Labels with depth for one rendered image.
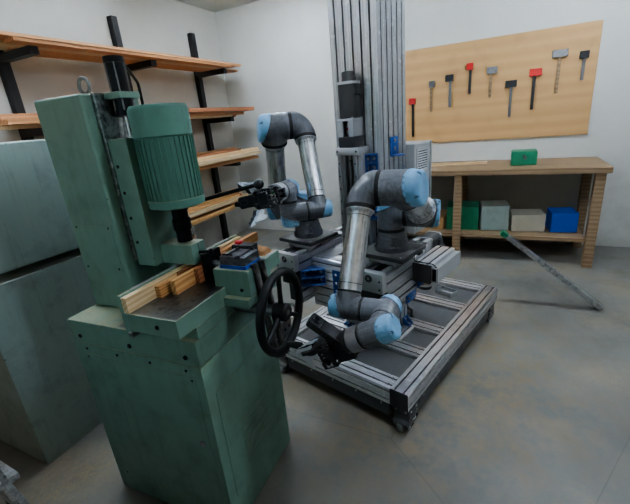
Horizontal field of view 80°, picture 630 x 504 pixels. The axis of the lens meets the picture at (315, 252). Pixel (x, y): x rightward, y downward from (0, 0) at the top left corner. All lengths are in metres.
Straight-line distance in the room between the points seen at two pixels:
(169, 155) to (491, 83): 3.46
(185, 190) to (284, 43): 3.82
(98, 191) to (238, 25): 4.09
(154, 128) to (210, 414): 0.89
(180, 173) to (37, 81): 2.65
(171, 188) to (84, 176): 0.32
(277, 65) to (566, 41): 2.88
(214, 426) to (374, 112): 1.40
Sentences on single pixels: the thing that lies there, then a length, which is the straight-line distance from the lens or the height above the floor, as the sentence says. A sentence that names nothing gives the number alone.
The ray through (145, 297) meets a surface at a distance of 1.27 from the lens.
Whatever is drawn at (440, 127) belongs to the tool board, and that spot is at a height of 1.20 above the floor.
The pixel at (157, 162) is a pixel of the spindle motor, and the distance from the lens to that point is 1.24.
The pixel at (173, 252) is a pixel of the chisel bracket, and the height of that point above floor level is 1.01.
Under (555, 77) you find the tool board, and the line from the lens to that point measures 4.26.
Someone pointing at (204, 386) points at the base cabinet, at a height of 0.64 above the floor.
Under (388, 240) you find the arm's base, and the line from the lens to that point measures 1.64.
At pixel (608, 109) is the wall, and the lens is 4.33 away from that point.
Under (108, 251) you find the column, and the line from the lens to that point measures 1.47.
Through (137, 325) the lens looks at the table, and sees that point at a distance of 1.24.
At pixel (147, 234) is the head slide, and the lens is 1.37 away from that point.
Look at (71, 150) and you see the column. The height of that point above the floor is 1.36.
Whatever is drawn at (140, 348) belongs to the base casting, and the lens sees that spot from 1.38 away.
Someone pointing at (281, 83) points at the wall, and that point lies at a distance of 4.91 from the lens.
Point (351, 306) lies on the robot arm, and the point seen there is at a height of 0.85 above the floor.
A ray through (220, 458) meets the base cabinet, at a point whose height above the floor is 0.35.
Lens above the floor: 1.39
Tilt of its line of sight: 19 degrees down
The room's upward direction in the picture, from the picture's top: 5 degrees counter-clockwise
